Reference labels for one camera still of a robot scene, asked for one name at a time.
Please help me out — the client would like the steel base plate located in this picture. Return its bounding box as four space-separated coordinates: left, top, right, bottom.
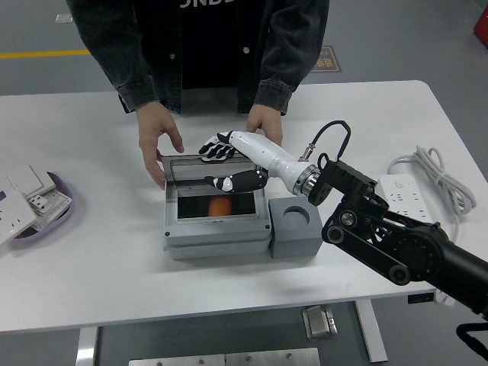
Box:
128 353 226 366
224 347 321 366

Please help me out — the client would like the grey cube with round hole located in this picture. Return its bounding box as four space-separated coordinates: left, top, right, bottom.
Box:
268 196 324 260

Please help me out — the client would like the person's right hand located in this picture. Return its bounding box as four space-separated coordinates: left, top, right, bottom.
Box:
137 104 185 191

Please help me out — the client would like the grey electrical box with flap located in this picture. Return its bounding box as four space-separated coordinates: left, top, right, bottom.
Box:
159 153 273 262

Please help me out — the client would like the person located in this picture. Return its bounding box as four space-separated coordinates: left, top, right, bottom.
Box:
66 0 331 115

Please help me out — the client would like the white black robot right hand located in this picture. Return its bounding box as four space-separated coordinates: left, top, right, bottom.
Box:
197 130 308 194

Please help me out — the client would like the black table control box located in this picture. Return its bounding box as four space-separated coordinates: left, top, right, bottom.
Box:
406 292 436 305

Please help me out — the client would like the purple tray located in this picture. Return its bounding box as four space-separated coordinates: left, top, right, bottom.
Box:
7 171 75 251

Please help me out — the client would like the red object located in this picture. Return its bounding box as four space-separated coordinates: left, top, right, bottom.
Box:
472 5 488 39

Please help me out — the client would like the white gridded panel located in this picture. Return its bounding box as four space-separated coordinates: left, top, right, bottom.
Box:
32 189 73 232

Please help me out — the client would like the white power strip cord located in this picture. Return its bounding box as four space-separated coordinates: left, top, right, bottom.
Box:
387 144 480 310

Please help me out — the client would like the metal floor hatch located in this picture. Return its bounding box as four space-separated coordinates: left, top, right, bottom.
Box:
302 304 339 340

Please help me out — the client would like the white switch panel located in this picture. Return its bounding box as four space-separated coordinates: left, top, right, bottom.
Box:
6 164 57 199

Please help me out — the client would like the yellow floor tape line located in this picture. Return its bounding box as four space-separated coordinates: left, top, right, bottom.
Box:
0 48 92 60

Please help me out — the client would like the orange cylinder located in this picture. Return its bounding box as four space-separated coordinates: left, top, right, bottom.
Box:
208 196 233 217

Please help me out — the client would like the small white socket module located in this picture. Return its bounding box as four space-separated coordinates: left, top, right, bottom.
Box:
27 193 50 213

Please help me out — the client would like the large white socket panel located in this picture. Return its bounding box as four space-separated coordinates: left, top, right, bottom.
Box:
0 178 40 246

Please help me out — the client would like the person's left hand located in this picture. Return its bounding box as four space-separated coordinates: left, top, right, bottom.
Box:
246 104 284 148

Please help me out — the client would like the brown floor sign sticker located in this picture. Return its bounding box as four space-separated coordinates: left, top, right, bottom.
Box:
310 45 343 74

